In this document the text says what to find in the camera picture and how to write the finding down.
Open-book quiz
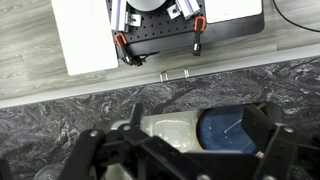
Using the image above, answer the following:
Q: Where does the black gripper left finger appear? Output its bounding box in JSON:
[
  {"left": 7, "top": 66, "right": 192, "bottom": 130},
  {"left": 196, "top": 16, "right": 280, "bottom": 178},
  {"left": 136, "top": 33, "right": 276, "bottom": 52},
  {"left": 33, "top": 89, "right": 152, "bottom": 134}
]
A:
[{"left": 58, "top": 103, "right": 214, "bottom": 180}]

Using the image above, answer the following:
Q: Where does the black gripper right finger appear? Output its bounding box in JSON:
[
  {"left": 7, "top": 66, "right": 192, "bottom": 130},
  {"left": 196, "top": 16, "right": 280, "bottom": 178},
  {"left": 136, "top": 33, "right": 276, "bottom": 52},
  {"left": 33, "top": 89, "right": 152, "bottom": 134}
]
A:
[{"left": 241, "top": 105, "right": 320, "bottom": 180}]

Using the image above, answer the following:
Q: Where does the right orange black clamp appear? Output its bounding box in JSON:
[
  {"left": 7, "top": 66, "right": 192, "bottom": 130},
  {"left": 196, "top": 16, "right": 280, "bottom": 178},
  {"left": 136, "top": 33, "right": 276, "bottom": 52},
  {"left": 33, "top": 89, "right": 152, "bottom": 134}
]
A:
[{"left": 193, "top": 16, "right": 206, "bottom": 56}]

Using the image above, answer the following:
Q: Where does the left orange black clamp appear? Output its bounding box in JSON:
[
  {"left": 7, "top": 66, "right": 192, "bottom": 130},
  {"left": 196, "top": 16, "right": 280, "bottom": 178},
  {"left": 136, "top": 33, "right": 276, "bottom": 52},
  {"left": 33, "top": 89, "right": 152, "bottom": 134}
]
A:
[{"left": 115, "top": 33, "right": 143, "bottom": 66}]

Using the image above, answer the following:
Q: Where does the right aluminium profile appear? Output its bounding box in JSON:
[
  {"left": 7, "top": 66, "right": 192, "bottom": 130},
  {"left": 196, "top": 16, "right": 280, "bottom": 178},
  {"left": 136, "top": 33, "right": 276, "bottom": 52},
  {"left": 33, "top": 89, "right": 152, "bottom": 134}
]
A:
[{"left": 175, "top": 0, "right": 200, "bottom": 19}]

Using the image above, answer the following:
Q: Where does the clear glass bowl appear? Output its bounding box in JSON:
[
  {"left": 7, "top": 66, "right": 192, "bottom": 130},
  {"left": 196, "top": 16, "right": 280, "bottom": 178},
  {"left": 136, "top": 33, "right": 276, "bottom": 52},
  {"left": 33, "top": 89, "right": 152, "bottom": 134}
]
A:
[{"left": 33, "top": 163, "right": 63, "bottom": 180}]

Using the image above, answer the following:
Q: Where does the left aluminium profile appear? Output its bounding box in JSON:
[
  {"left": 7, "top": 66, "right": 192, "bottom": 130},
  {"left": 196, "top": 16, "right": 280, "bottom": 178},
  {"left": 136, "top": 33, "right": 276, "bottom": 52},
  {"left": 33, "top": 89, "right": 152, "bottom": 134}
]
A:
[{"left": 111, "top": 0, "right": 127, "bottom": 31}]

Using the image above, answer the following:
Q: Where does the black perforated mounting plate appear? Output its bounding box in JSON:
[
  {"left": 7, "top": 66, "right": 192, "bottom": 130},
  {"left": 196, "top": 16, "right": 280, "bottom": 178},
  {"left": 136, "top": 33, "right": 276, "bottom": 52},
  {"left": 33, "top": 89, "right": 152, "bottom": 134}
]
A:
[{"left": 105, "top": 0, "right": 266, "bottom": 58}]

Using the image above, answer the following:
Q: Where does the white cabinet panel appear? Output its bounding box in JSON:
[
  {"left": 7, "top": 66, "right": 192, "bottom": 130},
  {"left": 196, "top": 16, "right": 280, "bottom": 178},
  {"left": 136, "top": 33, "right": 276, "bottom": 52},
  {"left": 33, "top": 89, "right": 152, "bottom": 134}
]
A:
[{"left": 51, "top": 0, "right": 119, "bottom": 76}]

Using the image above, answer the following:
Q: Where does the white board on plate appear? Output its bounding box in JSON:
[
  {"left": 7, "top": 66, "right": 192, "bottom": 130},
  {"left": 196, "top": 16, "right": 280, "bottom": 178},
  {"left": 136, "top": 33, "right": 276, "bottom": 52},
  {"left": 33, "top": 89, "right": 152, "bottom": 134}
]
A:
[{"left": 204, "top": 0, "right": 262, "bottom": 23}]

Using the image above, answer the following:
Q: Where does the black cable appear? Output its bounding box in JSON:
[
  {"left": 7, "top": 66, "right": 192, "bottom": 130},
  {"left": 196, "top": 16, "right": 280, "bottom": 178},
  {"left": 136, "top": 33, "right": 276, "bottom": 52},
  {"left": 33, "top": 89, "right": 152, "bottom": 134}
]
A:
[{"left": 271, "top": 0, "right": 320, "bottom": 34}]

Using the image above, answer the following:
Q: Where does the orange black clamp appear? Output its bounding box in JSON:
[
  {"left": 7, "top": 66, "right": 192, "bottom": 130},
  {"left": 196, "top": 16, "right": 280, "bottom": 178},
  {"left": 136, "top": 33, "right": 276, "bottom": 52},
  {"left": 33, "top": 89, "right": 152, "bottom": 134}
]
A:
[
  {"left": 193, "top": 16, "right": 206, "bottom": 56},
  {"left": 115, "top": 33, "right": 143, "bottom": 66}
]

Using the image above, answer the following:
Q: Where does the white ceramic cup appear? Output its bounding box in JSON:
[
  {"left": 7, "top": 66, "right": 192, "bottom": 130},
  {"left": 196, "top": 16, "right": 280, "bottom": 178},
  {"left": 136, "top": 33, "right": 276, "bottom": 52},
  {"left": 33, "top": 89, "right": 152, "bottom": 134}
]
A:
[{"left": 103, "top": 110, "right": 205, "bottom": 180}]

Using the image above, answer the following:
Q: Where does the aluminium profile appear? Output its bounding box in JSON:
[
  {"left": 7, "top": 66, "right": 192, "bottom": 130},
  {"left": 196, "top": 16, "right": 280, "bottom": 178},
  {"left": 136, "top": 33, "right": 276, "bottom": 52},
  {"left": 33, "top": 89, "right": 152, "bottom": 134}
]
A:
[
  {"left": 175, "top": 0, "right": 200, "bottom": 19},
  {"left": 111, "top": 0, "right": 127, "bottom": 31}
]

